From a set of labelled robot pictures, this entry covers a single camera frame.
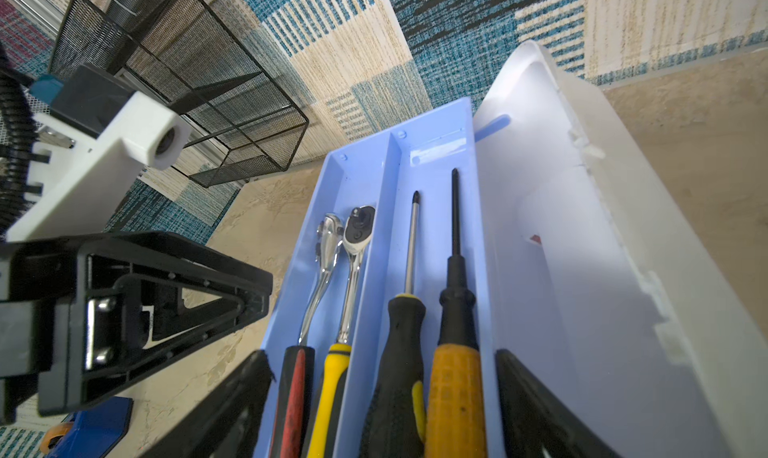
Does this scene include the wooden handle screwdriver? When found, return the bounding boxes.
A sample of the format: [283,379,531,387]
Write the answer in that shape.
[425,169,487,457]

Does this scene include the black yellow screwdriver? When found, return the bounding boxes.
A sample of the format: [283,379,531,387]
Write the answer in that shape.
[359,192,426,457]

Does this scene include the blue tape dispenser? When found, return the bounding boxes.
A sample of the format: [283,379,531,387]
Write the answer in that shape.
[39,397,134,457]

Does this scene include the yellow handled pliers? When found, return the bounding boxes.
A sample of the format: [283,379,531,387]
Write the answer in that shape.
[302,205,376,457]

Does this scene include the white and blue toolbox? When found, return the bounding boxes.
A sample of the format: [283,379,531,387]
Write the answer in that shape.
[262,41,767,457]

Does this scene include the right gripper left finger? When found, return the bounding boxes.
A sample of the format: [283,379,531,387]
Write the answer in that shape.
[143,350,274,458]

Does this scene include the red handled pliers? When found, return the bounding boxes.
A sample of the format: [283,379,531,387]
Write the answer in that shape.
[269,213,343,457]

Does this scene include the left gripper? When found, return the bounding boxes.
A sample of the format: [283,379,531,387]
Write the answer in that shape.
[1,231,273,425]

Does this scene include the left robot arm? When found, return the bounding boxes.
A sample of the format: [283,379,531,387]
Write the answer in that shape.
[1,61,273,425]

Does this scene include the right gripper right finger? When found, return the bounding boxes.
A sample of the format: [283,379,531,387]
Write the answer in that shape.
[495,349,618,457]

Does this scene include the black wire mesh shelf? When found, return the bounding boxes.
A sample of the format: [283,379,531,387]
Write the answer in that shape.
[49,0,309,188]

